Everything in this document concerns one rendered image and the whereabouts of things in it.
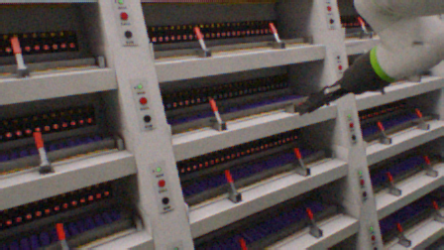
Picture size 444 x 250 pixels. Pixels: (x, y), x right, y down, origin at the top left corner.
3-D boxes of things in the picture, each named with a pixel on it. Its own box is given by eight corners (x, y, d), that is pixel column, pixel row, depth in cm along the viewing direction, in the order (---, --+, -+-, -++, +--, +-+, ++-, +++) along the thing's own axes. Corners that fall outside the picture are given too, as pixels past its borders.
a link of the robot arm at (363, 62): (387, 41, 82) (362, 45, 78) (407, 85, 80) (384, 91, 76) (367, 54, 87) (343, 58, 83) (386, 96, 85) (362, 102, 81)
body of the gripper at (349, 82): (360, 91, 81) (332, 106, 89) (382, 86, 85) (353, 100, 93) (347, 62, 82) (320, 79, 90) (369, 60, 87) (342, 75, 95)
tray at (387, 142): (451, 131, 153) (454, 101, 150) (365, 167, 122) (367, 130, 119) (405, 123, 170) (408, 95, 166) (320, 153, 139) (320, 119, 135)
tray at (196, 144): (336, 117, 117) (337, 88, 114) (173, 162, 86) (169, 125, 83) (293, 108, 133) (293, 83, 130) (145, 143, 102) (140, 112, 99)
